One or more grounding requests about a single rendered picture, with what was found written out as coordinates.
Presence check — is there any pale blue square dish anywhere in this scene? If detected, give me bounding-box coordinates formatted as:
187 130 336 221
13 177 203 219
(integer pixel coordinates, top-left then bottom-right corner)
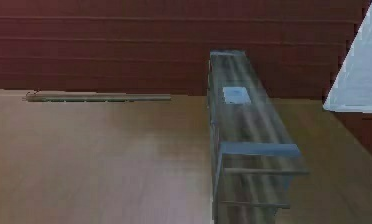
222 86 253 106

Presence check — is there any thin grey flat board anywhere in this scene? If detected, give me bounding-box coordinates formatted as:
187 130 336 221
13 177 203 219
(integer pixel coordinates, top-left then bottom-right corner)
23 90 172 103

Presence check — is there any pale blue white panel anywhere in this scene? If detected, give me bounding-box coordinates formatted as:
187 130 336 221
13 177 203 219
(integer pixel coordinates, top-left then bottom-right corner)
322 0 372 114

